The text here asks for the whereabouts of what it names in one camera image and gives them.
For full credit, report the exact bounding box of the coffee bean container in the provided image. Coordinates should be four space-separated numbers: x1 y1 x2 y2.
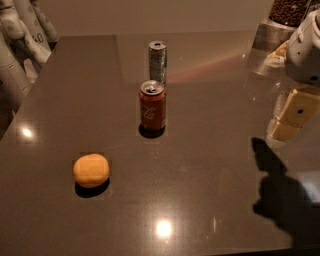
252 0 320 53

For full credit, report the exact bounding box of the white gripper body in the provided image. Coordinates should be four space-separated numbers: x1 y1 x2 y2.
285 9 320 84

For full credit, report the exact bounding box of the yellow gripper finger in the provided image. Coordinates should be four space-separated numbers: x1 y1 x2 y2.
268 120 299 142
277 87 320 128

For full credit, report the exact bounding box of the red coke can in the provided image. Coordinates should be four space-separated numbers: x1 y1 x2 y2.
139 80 166 131

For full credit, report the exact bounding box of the orange round fruit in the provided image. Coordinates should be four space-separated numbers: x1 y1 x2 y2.
73 154 110 188

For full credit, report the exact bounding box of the silver green tall can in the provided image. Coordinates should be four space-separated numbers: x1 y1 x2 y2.
149 40 167 85

